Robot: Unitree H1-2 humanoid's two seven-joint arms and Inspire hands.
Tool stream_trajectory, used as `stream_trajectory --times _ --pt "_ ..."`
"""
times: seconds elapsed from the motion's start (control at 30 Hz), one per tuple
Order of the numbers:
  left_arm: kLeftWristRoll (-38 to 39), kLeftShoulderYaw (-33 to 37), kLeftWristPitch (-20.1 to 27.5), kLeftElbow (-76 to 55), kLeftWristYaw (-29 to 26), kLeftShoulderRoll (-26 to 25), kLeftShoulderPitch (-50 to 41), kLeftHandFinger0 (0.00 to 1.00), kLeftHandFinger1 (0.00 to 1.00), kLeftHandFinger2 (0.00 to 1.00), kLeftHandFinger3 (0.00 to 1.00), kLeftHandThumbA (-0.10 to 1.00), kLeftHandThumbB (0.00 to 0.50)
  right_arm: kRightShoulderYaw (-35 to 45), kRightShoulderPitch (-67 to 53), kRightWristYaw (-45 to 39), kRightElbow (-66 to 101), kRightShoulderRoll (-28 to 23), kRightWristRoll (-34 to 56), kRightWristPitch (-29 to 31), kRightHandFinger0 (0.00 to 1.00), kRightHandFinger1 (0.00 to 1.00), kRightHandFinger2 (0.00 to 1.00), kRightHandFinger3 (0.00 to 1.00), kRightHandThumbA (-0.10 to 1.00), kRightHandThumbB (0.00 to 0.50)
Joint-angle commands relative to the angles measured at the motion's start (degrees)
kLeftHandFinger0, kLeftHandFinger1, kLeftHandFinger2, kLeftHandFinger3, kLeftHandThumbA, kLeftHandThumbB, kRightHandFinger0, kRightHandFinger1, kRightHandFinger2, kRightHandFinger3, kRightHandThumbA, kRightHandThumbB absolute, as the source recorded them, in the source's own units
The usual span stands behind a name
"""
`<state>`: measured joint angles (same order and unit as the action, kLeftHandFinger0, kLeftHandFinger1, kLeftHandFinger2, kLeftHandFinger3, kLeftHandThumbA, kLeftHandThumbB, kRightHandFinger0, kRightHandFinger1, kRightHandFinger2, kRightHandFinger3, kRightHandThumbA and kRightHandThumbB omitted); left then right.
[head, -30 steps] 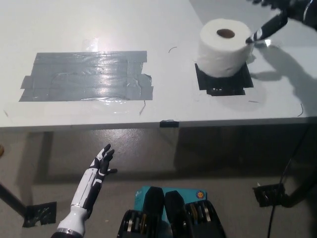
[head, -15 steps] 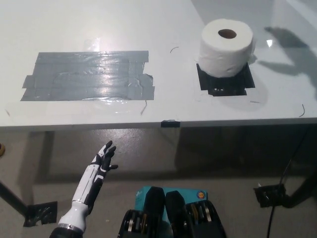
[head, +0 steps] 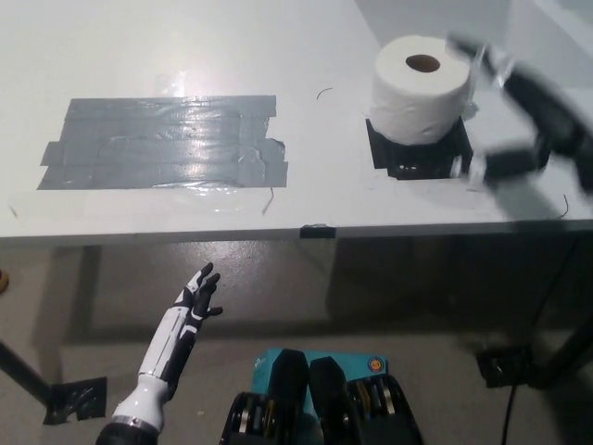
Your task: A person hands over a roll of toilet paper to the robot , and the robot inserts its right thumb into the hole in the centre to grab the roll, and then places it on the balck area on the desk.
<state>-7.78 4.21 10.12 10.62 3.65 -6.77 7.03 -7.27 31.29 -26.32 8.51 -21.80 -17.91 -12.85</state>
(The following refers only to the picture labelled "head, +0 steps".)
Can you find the robot body black teal blocks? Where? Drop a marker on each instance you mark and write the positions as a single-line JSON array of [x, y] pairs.
[[287, 398]]

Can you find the black tape square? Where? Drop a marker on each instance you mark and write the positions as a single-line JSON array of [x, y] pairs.
[[417, 162]]

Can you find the white toilet paper roll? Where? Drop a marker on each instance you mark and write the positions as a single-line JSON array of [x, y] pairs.
[[407, 102]]

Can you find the grey duct tape patch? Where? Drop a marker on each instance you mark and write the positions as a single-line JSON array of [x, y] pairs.
[[162, 143]]

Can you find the black stand leg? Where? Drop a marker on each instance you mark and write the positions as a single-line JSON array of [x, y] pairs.
[[23, 373], [572, 347]]

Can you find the black floor tape patch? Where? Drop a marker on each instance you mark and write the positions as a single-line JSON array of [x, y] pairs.
[[505, 366], [76, 398]]

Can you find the white table leg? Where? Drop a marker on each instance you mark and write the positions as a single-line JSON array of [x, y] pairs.
[[85, 287]]

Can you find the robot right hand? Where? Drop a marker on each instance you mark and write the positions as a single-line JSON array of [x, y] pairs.
[[551, 120]]

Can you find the small black tape strip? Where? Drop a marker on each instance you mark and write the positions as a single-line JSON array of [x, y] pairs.
[[318, 232]]

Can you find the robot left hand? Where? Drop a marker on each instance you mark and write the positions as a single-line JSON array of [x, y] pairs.
[[178, 334]]

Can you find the yellow round object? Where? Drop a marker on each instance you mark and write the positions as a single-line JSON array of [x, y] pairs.
[[3, 282]]

